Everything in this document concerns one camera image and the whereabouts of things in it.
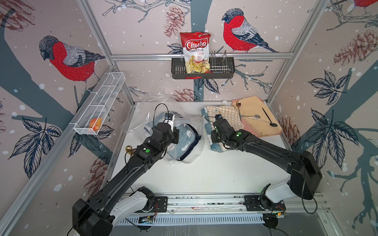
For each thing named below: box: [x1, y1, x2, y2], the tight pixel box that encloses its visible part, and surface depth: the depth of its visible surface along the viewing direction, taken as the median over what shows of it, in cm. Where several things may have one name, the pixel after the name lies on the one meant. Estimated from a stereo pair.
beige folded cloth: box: [231, 95, 283, 137], surface depth 115 cm
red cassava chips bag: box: [180, 31, 213, 74], surface depth 85 cm
